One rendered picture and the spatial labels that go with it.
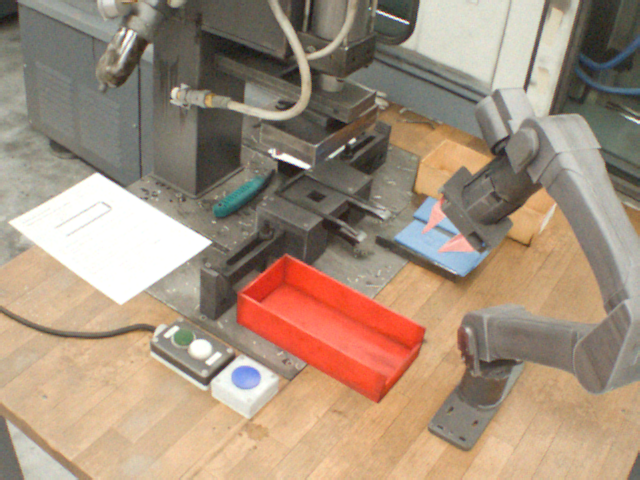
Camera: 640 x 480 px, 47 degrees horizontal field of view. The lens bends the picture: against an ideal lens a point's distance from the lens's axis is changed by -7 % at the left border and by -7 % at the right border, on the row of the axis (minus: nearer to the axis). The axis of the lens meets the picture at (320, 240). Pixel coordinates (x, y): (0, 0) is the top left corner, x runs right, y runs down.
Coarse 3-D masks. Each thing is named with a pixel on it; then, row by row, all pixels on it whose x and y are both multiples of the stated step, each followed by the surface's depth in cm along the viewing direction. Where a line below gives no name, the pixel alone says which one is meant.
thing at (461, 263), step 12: (408, 228) 135; (420, 228) 135; (432, 228) 135; (408, 240) 132; (420, 240) 133; (444, 240) 133; (420, 252) 130; (432, 252) 130; (444, 252) 131; (456, 252) 131; (468, 252) 131; (444, 264) 128; (456, 264) 128; (468, 264) 129
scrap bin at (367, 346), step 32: (288, 256) 120; (256, 288) 116; (288, 288) 122; (320, 288) 119; (352, 288) 116; (256, 320) 113; (288, 320) 109; (320, 320) 118; (352, 320) 118; (384, 320) 115; (288, 352) 112; (320, 352) 108; (352, 352) 113; (384, 352) 114; (416, 352) 112; (352, 384) 107; (384, 384) 105
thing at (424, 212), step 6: (432, 198) 143; (426, 204) 141; (432, 204) 141; (420, 210) 139; (426, 210) 140; (414, 216) 138; (420, 216) 138; (426, 216) 138; (444, 222) 137; (450, 222) 138; (444, 228) 136; (450, 228) 136; (456, 228) 136; (456, 234) 136
